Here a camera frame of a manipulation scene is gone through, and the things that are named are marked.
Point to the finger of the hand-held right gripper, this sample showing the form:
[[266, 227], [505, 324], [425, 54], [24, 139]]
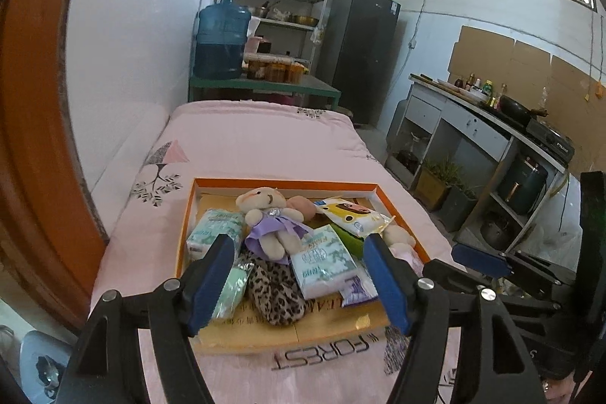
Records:
[[449, 272], [480, 261]]

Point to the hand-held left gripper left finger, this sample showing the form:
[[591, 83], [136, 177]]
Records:
[[213, 281]]

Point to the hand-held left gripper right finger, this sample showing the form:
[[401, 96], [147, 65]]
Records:
[[386, 285]]

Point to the purple white packet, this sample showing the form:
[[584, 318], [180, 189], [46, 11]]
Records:
[[357, 289]]

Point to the cream pink plush toy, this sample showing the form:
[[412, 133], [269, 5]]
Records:
[[402, 243]]

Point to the teal printed tissue pack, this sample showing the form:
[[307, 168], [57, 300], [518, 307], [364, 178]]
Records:
[[213, 233], [322, 264]]

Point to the leopard print scrunchie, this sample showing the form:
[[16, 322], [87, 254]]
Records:
[[274, 290]]

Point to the yellow white snack packet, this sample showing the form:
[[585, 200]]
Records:
[[350, 214]]

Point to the teddy bear purple dress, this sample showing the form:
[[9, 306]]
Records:
[[270, 224]]

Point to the orange rimmed cardboard box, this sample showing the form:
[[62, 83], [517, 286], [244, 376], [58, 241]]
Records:
[[284, 182]]

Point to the person's right hand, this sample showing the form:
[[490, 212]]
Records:
[[556, 389]]

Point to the black pot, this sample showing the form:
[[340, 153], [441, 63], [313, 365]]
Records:
[[494, 233]]

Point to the potted plant dark pot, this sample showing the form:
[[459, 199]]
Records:
[[459, 210]]

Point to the potted plant yellow pot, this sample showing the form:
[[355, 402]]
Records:
[[433, 188]]

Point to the dark green air fryer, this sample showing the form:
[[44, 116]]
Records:
[[521, 184]]

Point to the black gas stove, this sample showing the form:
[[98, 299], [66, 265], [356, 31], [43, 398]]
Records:
[[551, 141]]

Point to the grey kitchen counter cabinet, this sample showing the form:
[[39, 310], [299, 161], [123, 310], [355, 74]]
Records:
[[473, 129]]

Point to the black wok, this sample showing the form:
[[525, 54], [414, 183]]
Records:
[[516, 108]]

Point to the group of condiment bottles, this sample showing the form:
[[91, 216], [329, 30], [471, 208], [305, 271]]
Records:
[[478, 89]]

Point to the grey electric fan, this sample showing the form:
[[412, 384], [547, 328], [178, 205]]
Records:
[[42, 361]]

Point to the green table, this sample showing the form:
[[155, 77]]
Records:
[[284, 89]]

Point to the row of food jars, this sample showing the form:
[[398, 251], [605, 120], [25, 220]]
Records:
[[274, 70]]

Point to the dark grey refrigerator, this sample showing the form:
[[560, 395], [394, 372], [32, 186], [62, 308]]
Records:
[[360, 53]]

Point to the blue water jug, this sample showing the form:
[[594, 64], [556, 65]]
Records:
[[222, 44]]

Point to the pink lidded container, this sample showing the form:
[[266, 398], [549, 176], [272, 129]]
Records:
[[258, 45]]

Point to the brass metal bowl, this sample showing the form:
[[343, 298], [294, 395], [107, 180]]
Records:
[[304, 21]]

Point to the cardboard wall sheets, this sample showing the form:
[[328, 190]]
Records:
[[521, 63]]

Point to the brown wooden door frame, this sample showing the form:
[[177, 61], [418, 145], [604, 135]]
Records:
[[33, 124]]

